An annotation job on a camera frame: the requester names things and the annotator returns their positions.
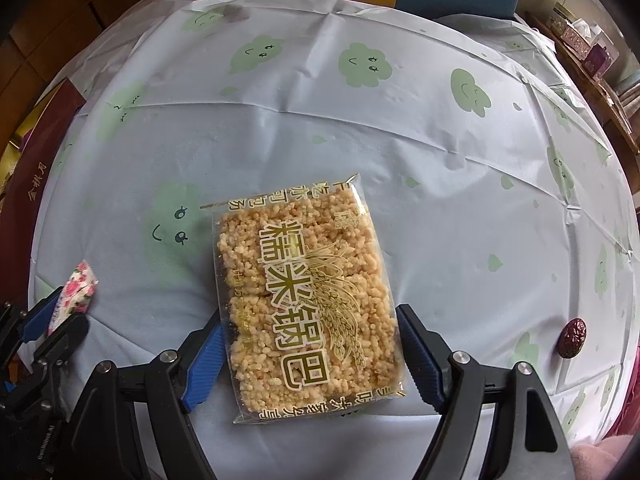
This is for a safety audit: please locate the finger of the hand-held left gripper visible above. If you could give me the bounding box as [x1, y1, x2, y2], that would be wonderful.
[30, 314, 91, 366]
[0, 287, 65, 361]

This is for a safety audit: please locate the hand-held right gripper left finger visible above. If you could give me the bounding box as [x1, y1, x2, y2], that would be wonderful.
[55, 305, 227, 480]

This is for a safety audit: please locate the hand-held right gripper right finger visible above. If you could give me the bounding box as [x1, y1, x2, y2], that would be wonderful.
[396, 304, 573, 480]

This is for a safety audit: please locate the pink floral snack packet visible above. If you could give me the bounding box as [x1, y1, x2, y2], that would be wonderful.
[47, 260, 99, 336]

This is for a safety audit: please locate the clear rice crisp packet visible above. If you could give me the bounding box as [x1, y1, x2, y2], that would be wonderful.
[200, 172, 406, 426]

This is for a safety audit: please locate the red box with gold lining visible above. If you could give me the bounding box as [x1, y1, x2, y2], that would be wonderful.
[0, 77, 87, 241]

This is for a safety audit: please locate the dried red date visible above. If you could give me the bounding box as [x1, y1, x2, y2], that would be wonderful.
[557, 316, 590, 359]

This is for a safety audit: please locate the pink cloth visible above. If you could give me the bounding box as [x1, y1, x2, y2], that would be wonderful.
[572, 432, 640, 480]

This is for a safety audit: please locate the wooden side table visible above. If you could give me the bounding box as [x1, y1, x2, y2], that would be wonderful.
[525, 10, 640, 156]

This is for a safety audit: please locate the purple box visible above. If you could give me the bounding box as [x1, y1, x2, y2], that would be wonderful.
[585, 45, 613, 81]

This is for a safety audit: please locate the tissue box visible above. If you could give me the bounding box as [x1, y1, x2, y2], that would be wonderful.
[550, 4, 608, 48]

